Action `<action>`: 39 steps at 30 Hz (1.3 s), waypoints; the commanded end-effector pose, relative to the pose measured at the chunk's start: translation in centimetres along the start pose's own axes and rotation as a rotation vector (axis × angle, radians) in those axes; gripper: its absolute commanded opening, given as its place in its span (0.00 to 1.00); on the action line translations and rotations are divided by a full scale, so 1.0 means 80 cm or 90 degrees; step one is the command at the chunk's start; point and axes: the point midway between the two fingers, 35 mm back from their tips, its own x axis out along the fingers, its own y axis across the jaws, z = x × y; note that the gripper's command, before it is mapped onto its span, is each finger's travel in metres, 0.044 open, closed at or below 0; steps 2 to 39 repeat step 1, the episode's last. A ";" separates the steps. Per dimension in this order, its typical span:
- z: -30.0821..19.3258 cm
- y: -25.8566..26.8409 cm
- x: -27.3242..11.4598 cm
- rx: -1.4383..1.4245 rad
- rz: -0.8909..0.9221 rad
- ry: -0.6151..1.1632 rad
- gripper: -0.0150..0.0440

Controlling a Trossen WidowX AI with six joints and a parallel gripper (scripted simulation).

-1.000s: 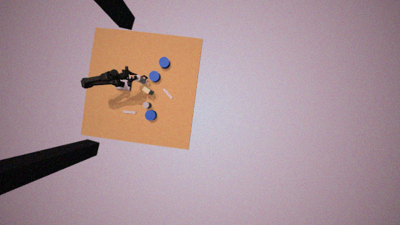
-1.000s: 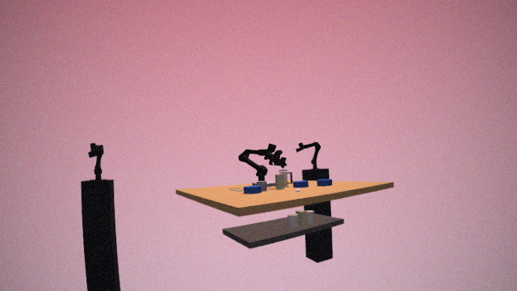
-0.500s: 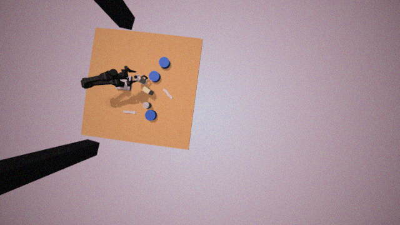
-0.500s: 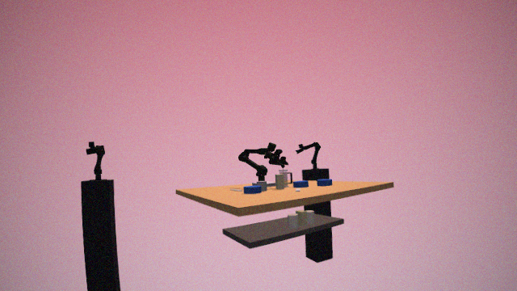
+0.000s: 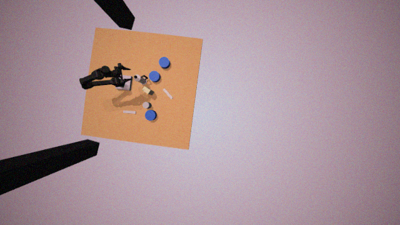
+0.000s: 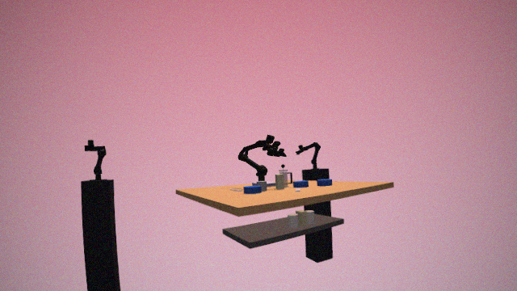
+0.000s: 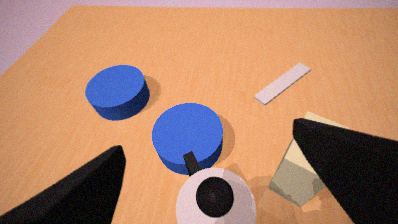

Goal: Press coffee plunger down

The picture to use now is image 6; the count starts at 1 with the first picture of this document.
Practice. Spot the blue cylinder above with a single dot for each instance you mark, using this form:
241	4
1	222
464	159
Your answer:
252	190
301	184
324	182

